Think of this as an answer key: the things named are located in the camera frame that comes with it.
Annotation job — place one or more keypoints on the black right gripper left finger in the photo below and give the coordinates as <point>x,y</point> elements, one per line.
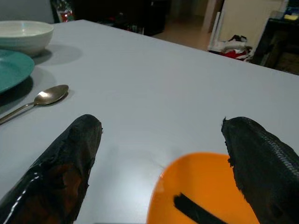
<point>60,168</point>

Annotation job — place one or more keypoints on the white ceramic bowl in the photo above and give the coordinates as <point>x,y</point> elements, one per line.
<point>23,35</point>

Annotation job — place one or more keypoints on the dark wooden cabinet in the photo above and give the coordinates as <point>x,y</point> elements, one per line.
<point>278,44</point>

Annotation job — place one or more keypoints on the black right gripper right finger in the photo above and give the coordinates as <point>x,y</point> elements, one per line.
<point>264,163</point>

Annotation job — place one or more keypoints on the silver metal spoon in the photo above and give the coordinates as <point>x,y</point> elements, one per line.
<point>44,96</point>

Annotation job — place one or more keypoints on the black shelf unit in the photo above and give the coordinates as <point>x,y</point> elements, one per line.
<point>116,14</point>

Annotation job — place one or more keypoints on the teal plate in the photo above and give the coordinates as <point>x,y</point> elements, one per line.
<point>11,70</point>

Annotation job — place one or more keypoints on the pile of red white clothes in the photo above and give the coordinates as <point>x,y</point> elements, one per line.
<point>234,47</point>

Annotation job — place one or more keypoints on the orange plastic cup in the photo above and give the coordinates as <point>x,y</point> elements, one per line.
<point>201,184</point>

